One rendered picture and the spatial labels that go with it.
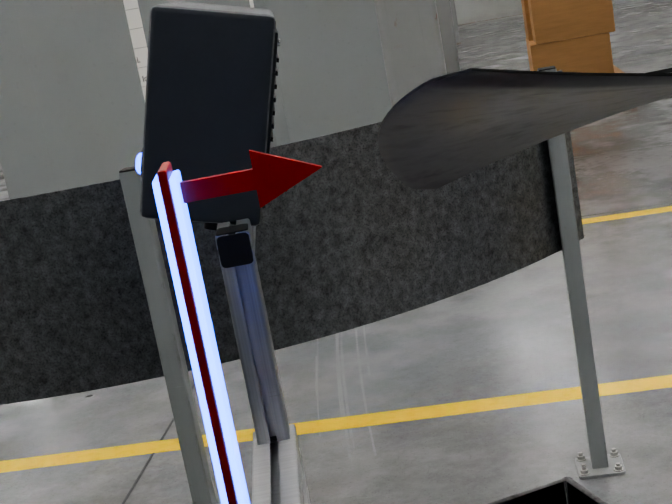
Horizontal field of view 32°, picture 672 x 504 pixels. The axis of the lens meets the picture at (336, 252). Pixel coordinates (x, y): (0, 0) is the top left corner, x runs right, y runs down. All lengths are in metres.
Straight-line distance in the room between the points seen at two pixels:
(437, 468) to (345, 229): 0.89
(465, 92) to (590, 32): 8.21
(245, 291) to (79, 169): 5.92
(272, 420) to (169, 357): 1.23
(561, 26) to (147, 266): 6.58
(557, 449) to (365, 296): 0.86
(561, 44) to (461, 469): 5.90
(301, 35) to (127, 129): 1.14
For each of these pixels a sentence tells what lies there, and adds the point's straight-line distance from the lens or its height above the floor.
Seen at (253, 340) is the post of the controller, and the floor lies 0.95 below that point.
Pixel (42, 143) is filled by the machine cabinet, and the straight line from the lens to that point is 6.98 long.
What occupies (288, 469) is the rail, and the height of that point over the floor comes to 0.86.
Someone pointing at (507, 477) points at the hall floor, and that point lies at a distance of 2.93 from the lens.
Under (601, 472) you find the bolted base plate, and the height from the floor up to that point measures 0.01.
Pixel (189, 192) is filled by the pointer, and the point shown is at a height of 1.18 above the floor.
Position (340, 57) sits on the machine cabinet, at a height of 0.80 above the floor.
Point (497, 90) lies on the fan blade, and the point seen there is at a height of 1.21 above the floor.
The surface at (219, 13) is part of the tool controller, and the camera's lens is 1.04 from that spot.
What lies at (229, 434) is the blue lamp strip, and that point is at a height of 1.08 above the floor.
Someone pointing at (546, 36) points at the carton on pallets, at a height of 0.55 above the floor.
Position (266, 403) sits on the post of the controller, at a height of 0.89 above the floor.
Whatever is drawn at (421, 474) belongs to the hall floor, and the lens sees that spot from 3.01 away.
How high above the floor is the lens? 1.25
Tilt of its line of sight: 13 degrees down
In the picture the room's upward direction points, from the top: 10 degrees counter-clockwise
